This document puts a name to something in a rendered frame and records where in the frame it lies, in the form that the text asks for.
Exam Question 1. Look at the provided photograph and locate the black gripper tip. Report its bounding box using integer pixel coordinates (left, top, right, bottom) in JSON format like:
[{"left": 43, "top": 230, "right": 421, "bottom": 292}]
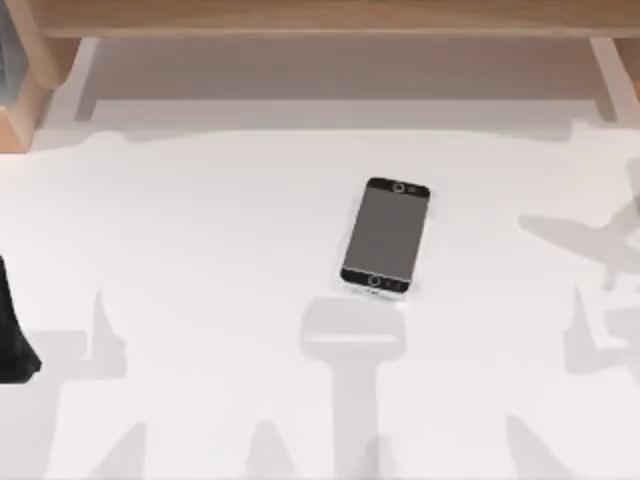
[{"left": 0, "top": 255, "right": 43, "bottom": 386}]

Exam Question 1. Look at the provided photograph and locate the pale wooden shelf unit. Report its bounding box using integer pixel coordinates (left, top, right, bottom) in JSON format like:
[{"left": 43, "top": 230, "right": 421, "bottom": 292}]
[{"left": 30, "top": 0, "right": 640, "bottom": 124}]

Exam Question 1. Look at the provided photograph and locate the black and grey smartphone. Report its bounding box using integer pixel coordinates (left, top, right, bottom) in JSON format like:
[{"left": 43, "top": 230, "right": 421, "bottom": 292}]
[{"left": 333, "top": 176, "right": 432, "bottom": 303}]

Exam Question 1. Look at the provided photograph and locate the wooden cupboard with grey inside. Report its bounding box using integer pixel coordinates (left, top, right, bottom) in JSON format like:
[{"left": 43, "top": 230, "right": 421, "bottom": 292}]
[{"left": 0, "top": 0, "right": 81, "bottom": 154}]

